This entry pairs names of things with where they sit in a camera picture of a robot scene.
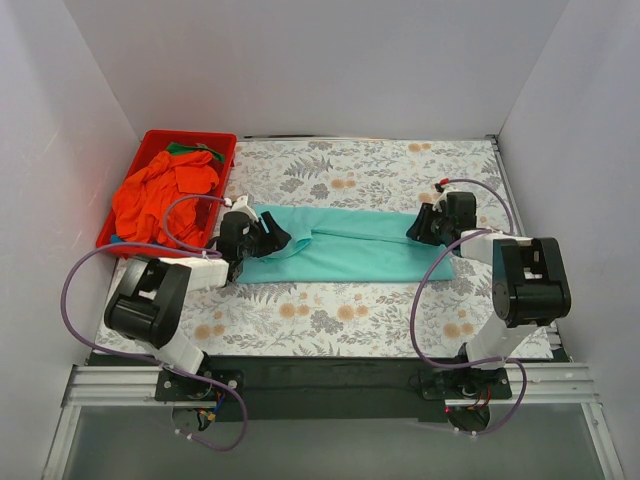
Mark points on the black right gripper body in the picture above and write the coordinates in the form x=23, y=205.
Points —
x=430, y=226

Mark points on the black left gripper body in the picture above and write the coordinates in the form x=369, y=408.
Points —
x=260, y=235

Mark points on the teal t shirt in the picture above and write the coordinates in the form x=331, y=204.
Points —
x=333, y=245

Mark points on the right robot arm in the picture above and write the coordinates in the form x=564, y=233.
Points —
x=529, y=285

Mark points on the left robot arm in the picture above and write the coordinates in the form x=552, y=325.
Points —
x=147, y=304

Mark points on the orange t shirt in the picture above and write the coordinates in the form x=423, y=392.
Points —
x=159, y=204

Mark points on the green t shirt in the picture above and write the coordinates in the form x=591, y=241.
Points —
x=175, y=149

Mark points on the floral tablecloth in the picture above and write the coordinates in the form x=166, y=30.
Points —
x=353, y=319

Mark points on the red plastic bin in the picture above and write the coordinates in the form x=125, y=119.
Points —
x=152, y=143

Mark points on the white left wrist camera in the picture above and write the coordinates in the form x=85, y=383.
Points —
x=243, y=204

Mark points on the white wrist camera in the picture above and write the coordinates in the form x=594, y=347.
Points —
x=243, y=204
x=439, y=204

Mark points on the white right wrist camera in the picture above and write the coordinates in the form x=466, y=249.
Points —
x=439, y=204

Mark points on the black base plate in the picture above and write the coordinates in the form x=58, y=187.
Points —
x=320, y=388

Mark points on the aluminium frame rail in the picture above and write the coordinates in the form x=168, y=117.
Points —
x=109, y=430

